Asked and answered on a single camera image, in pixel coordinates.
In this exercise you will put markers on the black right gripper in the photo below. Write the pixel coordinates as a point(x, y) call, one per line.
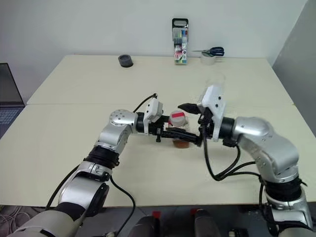
point(206, 123)

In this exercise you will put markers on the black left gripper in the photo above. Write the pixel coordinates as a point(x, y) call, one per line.
point(158, 127)

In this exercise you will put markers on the clear plastic bottle red label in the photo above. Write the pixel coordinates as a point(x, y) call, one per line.
point(178, 119)

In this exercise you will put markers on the clear wine glass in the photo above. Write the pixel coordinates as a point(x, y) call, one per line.
point(216, 79)

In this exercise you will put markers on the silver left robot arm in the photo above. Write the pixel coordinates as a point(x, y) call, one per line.
point(113, 138)

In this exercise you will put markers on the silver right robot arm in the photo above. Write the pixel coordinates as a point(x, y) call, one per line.
point(271, 148)

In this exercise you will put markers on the black bottle cap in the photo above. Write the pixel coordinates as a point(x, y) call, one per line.
point(125, 61)

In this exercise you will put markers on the clear tape roll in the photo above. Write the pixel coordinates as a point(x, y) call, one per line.
point(205, 61)

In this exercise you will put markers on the small red part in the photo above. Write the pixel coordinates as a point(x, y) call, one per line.
point(194, 211)
point(156, 214)

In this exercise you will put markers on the marker pen set box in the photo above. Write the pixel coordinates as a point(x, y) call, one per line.
point(180, 42)

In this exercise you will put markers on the dark rounded shape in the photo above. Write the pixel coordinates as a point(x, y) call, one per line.
point(144, 227)
point(205, 224)

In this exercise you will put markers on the dark grey laptop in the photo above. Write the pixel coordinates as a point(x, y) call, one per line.
point(10, 84)

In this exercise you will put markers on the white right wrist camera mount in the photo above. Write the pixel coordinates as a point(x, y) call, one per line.
point(214, 98)

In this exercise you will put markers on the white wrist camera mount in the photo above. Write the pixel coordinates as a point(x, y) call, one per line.
point(214, 98)
point(154, 108)

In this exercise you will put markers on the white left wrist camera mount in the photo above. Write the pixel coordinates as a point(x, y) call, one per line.
point(154, 108)

